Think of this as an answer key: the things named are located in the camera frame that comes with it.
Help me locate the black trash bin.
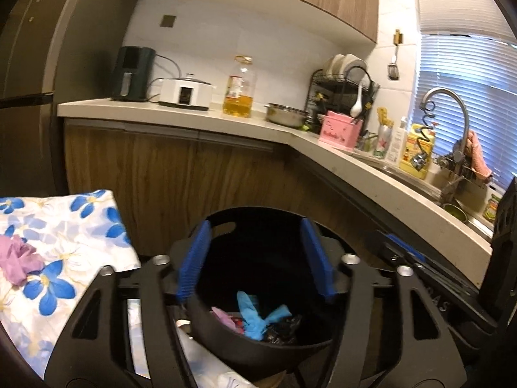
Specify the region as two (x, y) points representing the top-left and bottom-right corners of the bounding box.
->
(170, 207), (388, 372)

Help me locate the black coiled hose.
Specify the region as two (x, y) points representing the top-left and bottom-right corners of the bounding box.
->
(410, 103), (437, 170)

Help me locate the dark grey refrigerator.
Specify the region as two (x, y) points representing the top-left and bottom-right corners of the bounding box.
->
(0, 0), (142, 195)

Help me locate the wire sink caddy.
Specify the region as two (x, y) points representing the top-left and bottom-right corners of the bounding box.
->
(438, 157), (491, 184)

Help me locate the glass jar yellow label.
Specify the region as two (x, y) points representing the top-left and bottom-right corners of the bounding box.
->
(482, 194), (503, 221)

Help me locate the pink plastic bag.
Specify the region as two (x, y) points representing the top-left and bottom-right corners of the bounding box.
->
(211, 306), (243, 332)

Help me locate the white spoon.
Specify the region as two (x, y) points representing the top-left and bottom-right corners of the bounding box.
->
(350, 83), (364, 118)

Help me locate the blue floral tablecloth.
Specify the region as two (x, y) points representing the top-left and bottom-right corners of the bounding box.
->
(0, 189), (259, 388)

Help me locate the black power cable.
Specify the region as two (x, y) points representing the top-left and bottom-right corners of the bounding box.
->
(147, 54), (182, 102)

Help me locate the black plastic bag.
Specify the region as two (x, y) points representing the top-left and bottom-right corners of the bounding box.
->
(262, 316), (301, 344)

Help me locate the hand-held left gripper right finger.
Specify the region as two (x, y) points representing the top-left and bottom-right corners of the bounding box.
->
(301, 217), (467, 388)

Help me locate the white plate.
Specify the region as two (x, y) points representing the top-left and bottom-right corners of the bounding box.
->
(323, 54), (346, 74)
(343, 53), (369, 83)

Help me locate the pink cloth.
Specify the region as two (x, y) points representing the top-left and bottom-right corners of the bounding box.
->
(464, 129), (493, 179)

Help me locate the black dish rack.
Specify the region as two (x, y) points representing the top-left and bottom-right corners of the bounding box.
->
(308, 67), (380, 138)

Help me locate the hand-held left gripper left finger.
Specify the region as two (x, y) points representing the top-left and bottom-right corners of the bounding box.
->
(44, 220), (213, 388)

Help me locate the pink utensil holder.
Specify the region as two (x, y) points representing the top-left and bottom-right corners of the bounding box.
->
(318, 110), (362, 150)

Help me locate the window blind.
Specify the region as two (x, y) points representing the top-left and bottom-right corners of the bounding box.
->
(414, 0), (517, 195)

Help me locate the beige kitchen countertop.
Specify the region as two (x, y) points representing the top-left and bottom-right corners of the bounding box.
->
(57, 99), (495, 275)

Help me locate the red star can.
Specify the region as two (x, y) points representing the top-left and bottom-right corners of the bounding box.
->
(374, 124), (394, 158)

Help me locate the wooden lower cabinet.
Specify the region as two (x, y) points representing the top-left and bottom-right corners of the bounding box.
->
(64, 118), (493, 292)

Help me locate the cooking oil bottle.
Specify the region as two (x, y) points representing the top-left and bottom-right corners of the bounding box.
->
(223, 54), (258, 118)

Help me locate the steel faucet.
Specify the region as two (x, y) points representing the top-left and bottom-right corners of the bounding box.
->
(420, 88), (471, 203)

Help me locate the small round sink dish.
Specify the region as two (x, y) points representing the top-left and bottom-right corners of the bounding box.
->
(442, 204), (469, 221)

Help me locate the yellow detergent bottle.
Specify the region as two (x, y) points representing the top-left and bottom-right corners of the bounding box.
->
(399, 123), (437, 180)

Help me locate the hanging metal spatula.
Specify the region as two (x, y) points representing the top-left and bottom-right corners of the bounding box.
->
(388, 30), (404, 81)

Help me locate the black air fryer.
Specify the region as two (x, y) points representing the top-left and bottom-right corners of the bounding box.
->
(111, 46), (157, 102)

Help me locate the steel bowl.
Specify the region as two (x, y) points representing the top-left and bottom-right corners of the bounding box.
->
(264, 103), (310, 127)

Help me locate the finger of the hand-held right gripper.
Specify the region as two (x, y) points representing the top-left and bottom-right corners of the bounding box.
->
(375, 230), (484, 292)
(382, 246), (478, 296)

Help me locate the steel sink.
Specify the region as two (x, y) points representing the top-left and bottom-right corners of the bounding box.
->
(351, 151), (499, 235)

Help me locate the white electric cooker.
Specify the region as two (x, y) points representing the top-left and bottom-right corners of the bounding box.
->
(157, 73), (215, 111)

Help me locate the white bottle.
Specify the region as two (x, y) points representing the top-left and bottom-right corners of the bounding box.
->
(384, 116), (408, 164)

